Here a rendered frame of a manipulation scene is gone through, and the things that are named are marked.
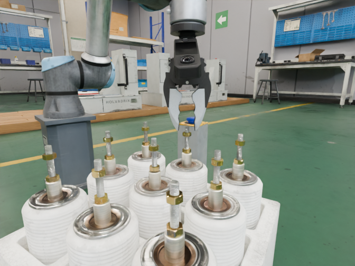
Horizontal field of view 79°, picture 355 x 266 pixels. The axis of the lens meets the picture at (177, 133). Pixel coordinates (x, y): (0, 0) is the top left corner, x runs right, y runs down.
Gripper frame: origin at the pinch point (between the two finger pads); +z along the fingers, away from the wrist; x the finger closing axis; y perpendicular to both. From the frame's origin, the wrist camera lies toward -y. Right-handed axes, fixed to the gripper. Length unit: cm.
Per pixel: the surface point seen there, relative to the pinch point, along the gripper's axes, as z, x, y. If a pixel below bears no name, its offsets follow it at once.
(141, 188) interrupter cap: 9.2, 8.0, -11.1
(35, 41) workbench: -98, 352, 492
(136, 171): 11.8, 12.0, 2.2
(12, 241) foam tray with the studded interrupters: 16.6, 28.9, -16.2
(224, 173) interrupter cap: 9.2, -7.8, -4.6
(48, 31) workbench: -124, 330, 514
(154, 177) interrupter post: 7.3, 5.8, -10.8
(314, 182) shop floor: 35, -58, 44
